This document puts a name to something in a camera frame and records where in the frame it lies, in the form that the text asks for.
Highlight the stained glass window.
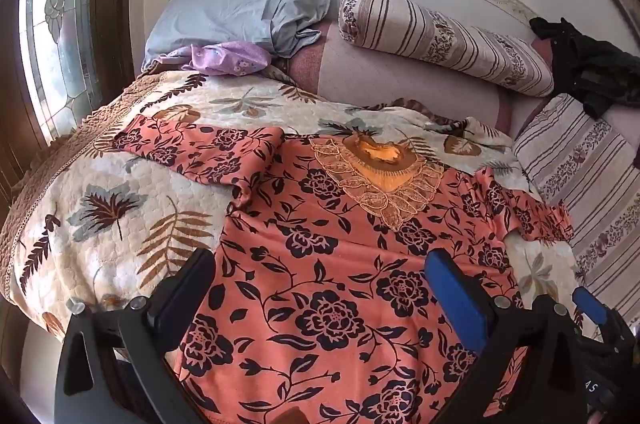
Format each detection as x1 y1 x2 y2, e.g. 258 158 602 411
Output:
19 0 108 147

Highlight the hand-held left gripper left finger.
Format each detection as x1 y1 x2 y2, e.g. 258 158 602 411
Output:
54 248 217 424

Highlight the pink fabric cushion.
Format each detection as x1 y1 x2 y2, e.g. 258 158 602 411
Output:
282 20 555 140

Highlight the striped floral flat cushion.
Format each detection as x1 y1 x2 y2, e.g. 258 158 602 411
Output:
512 93 640 330

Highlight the black clothing pile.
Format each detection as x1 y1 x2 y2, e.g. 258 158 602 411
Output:
529 16 640 120

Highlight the orange floral shirt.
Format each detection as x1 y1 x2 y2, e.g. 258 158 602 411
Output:
111 116 575 424

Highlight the purple patterned cloth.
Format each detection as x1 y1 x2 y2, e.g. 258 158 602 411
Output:
170 41 273 77

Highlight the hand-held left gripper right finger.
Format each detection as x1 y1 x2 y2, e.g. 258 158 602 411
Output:
424 249 588 424

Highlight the striped floral bolster pillow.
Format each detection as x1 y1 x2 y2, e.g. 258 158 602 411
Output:
338 0 555 99

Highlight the leaf print quilted blanket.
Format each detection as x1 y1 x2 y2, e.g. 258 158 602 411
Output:
0 69 608 345

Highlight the brown wooden window frame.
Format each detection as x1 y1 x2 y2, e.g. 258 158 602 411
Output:
0 0 146 340

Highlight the grey pillow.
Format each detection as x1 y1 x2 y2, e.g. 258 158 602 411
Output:
141 0 337 72

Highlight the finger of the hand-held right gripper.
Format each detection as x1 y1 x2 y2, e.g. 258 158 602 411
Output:
572 286 635 352

